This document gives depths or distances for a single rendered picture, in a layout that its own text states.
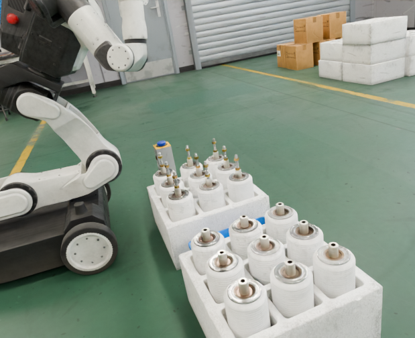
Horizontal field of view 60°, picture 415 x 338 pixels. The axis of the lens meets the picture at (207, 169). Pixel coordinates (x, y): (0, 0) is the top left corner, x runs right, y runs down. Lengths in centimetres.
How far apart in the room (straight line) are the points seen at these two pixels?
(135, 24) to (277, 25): 592
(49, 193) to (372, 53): 297
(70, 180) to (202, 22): 519
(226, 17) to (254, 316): 602
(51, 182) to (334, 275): 110
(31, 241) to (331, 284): 104
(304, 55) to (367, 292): 420
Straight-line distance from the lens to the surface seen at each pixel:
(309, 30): 494
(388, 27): 374
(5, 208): 155
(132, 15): 113
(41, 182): 154
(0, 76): 145
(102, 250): 141
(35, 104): 143
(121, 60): 110
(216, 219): 128
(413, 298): 122
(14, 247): 148
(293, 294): 85
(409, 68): 395
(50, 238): 145
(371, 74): 367
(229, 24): 659
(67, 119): 143
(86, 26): 117
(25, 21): 141
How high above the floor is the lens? 81
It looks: 23 degrees down
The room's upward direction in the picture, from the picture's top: 10 degrees counter-clockwise
